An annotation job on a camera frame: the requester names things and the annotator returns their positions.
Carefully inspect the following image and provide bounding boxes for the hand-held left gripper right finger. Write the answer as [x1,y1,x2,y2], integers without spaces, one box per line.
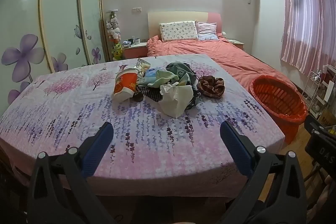
[220,120,307,224]

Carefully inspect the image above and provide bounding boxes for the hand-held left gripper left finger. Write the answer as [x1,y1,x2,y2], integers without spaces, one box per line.
[26,121,115,224]

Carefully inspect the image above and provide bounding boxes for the red plastic basket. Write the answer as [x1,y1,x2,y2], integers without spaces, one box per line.
[248,75,308,145]

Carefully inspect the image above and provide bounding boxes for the black white checkered mat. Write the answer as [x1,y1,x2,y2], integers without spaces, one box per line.
[144,86,162,103]

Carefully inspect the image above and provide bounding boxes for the grey-green cloth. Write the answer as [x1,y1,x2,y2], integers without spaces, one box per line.
[166,62,198,83]

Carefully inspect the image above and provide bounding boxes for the brown printed paper bag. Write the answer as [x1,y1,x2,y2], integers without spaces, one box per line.
[318,108,336,125]

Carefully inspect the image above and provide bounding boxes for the floral printed tablecloth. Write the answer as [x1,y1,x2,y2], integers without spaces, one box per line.
[0,54,286,199]

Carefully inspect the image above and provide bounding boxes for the brown plaid scrunchie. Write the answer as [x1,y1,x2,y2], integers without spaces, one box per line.
[197,76,225,98]

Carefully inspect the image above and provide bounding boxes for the red paper noodle cup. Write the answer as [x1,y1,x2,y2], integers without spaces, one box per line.
[113,68,139,104]

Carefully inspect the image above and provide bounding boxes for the white crumpled paper bag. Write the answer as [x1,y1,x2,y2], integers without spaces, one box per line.
[158,83,194,118]

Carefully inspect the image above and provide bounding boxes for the bed with salmon duvet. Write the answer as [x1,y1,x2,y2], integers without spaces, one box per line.
[146,35,302,92]

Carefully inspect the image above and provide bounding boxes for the blue tissue pack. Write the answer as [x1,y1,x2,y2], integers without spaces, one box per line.
[145,68,160,79]

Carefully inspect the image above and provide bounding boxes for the opened snack bag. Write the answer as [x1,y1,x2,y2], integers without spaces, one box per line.
[135,58,151,77]

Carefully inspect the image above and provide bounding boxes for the mint green cloth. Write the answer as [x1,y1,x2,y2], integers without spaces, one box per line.
[148,70,180,88]

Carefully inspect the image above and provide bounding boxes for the yellow-green plush toy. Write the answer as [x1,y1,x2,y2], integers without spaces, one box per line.
[112,43,124,61]

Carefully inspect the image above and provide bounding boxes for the pink nightstand with mug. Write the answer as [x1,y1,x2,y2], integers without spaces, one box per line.
[123,42,148,59]

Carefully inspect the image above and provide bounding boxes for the pink striped pillow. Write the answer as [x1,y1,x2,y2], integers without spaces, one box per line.
[196,21,218,41]

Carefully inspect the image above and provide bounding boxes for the column of plush toys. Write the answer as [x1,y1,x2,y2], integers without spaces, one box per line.
[106,10,124,61]

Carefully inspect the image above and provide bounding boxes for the white floral pillow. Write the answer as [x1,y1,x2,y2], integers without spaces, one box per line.
[159,21,199,43]

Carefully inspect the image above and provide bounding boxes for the pink satin curtain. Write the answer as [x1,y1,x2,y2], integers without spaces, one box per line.
[280,0,336,76]

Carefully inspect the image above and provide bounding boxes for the flower-printed sliding wardrobe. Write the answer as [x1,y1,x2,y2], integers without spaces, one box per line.
[0,0,109,106]

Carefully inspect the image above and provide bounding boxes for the cream and pink headboard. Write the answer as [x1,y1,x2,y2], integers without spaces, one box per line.
[147,11,223,39]

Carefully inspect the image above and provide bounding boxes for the white wire rack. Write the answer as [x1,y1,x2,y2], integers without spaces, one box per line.
[302,70,336,119]

